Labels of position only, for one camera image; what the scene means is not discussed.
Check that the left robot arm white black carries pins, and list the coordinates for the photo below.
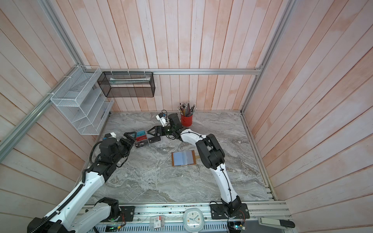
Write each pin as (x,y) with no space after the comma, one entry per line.
(63,218)

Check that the green circuit board left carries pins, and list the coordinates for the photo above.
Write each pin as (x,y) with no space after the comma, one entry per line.
(112,228)

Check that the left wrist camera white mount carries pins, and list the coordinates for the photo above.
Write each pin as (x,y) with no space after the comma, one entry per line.
(110,135)

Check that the black mesh wall basket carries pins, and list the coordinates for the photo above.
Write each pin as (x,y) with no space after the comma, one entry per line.
(127,84)

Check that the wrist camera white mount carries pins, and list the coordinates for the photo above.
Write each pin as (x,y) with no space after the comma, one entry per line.
(110,135)
(163,118)

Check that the green circuit board right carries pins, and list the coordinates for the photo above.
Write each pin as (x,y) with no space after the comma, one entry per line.
(235,227)

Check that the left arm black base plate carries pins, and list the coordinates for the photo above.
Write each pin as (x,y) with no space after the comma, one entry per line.
(126,214)

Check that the clear acrylic card display stand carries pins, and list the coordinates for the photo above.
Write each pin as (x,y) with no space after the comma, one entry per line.
(148,136)

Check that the black VIP card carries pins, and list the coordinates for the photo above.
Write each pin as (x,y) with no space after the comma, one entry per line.
(140,144)

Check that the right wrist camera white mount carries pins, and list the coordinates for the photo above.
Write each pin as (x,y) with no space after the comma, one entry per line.
(163,118)

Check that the white analog clock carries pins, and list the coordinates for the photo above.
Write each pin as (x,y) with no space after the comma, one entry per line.
(193,220)

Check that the bundle of coloured pencils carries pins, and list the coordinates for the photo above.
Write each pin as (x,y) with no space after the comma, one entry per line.
(186,109)

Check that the aluminium mounting rail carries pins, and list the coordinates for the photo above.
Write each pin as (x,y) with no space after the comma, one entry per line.
(174,212)

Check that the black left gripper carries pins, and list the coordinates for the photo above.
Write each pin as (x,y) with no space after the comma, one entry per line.
(128,143)

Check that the red metal pencil bucket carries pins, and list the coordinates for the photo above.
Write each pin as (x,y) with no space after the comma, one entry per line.
(186,121)

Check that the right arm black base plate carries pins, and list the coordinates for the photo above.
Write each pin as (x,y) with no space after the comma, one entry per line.
(221,211)

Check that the small red white box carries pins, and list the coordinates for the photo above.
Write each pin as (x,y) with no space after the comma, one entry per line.
(157,222)

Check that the red VIP card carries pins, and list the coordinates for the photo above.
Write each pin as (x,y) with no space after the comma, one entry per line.
(141,139)

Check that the white wire mesh shelf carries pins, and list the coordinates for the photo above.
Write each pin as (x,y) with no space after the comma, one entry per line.
(81,102)

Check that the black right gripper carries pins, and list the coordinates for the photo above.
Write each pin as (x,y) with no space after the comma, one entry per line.
(157,130)

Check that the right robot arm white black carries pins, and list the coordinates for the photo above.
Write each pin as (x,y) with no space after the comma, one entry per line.
(211,154)

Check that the green circuit board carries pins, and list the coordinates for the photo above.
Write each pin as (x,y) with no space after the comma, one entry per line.
(112,228)
(235,227)

